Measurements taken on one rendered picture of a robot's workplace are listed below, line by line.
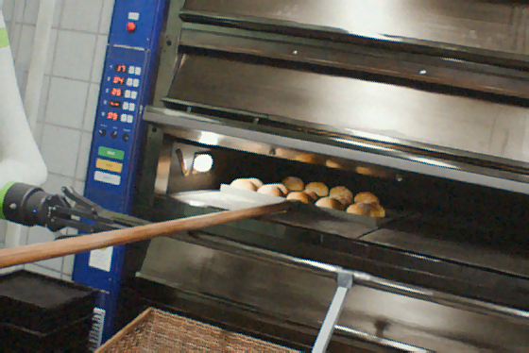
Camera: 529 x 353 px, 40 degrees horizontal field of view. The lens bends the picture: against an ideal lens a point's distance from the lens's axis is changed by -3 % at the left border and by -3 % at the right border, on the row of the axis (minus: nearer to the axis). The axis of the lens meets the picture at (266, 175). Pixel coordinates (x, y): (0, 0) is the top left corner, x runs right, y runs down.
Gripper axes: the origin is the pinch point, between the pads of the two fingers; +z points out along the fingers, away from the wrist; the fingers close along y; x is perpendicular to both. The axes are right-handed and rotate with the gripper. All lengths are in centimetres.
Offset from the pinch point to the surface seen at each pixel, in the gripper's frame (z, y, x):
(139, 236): 7.3, 0.0, 0.8
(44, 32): -74, -42, -59
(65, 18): -68, -48, -61
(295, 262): 32.8, 2.6, -24.6
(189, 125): -10, -22, -47
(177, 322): -10, 35, -58
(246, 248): 20.7, 2.2, -24.6
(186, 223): 7.0, -1.0, -20.1
